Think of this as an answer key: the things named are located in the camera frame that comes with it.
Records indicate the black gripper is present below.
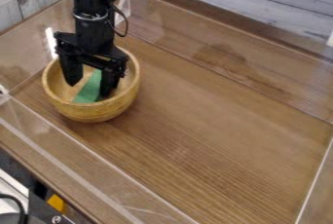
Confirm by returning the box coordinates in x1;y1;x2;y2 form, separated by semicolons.
54;10;129;97

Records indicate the green rectangular block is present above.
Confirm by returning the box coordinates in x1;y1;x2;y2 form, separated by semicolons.
72;69;102;103

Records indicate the brown wooden bowl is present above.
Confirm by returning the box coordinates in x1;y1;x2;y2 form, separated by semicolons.
42;48;141;123

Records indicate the black device with yellow label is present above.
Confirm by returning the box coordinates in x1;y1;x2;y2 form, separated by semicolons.
24;190;94;224

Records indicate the clear acrylic corner bracket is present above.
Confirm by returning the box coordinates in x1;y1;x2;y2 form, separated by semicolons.
115;0;131;24
0;84;11;105

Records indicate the clear acrylic left corner bracket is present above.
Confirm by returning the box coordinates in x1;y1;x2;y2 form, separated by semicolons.
0;84;11;105

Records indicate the black cable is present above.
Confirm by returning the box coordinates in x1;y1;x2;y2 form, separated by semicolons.
0;193;28;224

